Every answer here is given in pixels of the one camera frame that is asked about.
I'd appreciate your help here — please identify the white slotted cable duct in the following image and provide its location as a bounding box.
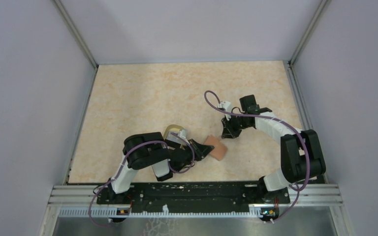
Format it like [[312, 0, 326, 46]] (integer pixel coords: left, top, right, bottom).
[[59, 205, 263, 218]]

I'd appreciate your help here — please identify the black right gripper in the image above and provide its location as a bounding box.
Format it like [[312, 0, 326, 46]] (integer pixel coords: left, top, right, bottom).
[[221, 112, 252, 139]]

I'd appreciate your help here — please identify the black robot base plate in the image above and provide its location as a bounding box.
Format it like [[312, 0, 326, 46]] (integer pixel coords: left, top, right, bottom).
[[96, 181, 290, 213]]

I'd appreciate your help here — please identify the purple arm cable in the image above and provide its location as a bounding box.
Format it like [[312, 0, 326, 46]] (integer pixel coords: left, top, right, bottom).
[[204, 90, 311, 224], [88, 132, 196, 228]]

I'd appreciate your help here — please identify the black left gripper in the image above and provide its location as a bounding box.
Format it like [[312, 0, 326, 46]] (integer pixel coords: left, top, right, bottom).
[[174, 138, 215, 173]]

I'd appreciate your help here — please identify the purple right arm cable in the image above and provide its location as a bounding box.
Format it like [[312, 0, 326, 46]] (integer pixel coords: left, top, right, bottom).
[[204, 90, 311, 224]]

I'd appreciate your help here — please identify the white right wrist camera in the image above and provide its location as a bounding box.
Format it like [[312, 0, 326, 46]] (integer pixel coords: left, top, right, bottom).
[[218, 101, 233, 113]]

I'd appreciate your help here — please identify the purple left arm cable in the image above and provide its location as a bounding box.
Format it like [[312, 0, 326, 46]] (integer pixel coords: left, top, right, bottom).
[[88, 132, 196, 228]]

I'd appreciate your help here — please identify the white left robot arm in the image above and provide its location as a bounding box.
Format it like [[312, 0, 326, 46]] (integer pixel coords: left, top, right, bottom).
[[108, 129, 215, 204]]

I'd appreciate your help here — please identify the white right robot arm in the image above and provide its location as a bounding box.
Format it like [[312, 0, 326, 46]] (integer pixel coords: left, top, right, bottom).
[[218, 95, 326, 203]]

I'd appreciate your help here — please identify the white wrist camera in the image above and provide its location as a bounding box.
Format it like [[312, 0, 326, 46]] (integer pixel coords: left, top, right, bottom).
[[218, 101, 233, 113], [177, 129, 188, 139]]

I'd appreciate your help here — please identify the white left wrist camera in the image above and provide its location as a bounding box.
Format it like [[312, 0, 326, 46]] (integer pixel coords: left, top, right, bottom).
[[177, 129, 188, 139]]

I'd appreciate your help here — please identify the beige oval tray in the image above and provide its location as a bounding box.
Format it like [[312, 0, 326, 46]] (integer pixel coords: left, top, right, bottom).
[[163, 124, 185, 145]]

